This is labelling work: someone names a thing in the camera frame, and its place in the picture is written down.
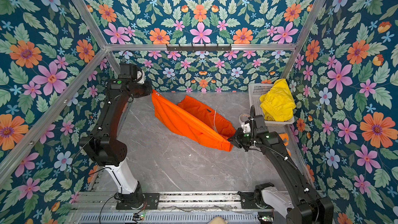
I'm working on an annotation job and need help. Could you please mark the orange shorts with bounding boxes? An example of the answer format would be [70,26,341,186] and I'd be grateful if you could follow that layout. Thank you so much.
[151,90,236,152]

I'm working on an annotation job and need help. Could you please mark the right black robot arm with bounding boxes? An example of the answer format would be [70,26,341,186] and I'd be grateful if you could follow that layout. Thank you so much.
[228,106,334,224]

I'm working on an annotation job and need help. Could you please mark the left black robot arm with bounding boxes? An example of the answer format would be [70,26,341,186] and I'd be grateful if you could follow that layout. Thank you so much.
[79,64,152,209]

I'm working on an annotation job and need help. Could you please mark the yellow shorts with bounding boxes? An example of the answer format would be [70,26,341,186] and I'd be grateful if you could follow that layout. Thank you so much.
[260,79,296,122]

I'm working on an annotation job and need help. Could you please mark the white tape roll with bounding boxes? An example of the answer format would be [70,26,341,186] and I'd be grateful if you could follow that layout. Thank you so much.
[239,113,250,124]

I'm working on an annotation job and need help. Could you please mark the orange fish plush toy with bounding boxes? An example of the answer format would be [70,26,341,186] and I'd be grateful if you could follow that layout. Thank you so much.
[278,133,291,157]

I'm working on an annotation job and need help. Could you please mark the white plastic basket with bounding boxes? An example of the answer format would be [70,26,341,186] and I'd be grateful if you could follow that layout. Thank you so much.
[248,83,294,127]

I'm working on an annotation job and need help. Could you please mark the beige round object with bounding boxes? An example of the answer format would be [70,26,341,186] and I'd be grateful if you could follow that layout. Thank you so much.
[207,216,228,224]

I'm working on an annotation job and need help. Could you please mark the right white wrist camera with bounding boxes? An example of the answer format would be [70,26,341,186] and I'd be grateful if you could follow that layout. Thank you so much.
[241,121,251,134]

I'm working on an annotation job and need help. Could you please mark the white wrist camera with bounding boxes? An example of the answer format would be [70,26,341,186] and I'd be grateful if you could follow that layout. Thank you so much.
[241,121,251,134]
[135,70,145,84]

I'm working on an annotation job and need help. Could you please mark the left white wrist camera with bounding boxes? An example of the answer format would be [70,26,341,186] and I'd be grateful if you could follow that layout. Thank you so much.
[135,70,145,84]

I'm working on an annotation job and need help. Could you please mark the black hook rail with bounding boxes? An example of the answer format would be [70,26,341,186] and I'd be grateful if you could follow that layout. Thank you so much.
[166,44,232,52]

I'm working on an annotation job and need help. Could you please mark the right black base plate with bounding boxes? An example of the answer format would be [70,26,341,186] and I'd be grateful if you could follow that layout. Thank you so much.
[238,191,272,209]

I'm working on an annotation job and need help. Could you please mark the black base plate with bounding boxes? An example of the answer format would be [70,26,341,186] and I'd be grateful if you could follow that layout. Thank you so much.
[115,193,160,210]
[238,191,272,209]

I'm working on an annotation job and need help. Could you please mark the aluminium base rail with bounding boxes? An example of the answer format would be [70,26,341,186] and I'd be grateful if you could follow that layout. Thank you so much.
[66,191,287,224]

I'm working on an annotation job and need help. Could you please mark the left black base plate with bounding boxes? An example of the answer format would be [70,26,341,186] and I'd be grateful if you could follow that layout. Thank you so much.
[115,193,160,210]

